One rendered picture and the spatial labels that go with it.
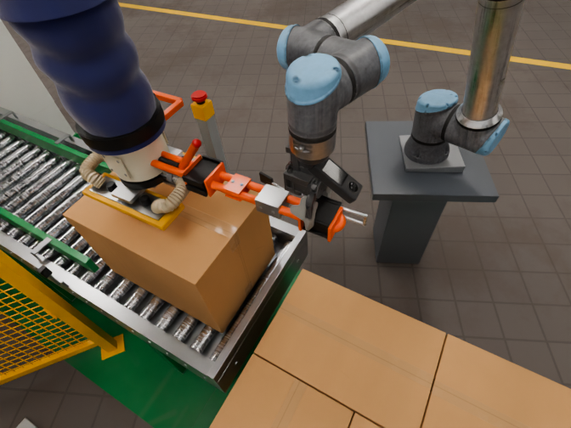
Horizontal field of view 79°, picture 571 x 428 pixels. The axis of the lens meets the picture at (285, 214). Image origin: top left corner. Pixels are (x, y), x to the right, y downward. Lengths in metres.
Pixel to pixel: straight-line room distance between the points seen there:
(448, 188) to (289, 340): 0.89
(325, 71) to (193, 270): 0.72
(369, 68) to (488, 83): 0.70
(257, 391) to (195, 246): 0.55
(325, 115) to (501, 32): 0.71
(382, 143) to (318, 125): 1.14
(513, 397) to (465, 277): 0.94
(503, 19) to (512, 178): 1.87
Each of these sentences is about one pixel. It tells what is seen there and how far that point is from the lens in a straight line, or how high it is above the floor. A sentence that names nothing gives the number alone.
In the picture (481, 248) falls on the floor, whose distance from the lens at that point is 2.44.
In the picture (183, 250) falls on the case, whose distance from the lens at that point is 1.14.
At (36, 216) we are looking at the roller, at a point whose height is 0.54.
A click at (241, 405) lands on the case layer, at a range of 1.35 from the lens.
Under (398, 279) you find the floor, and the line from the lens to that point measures 2.16.
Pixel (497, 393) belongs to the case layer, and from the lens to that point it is 1.47.
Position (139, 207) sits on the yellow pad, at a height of 1.08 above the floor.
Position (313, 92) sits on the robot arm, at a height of 1.54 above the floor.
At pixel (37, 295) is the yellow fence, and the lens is 1.68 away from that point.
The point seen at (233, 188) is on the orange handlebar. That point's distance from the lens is 0.91.
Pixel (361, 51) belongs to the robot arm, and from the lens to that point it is 0.68.
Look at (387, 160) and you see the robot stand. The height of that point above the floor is 0.75.
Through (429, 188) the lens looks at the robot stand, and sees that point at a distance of 1.58.
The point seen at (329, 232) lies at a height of 1.20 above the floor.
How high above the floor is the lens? 1.85
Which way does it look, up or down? 51 degrees down
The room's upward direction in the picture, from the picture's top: 6 degrees counter-clockwise
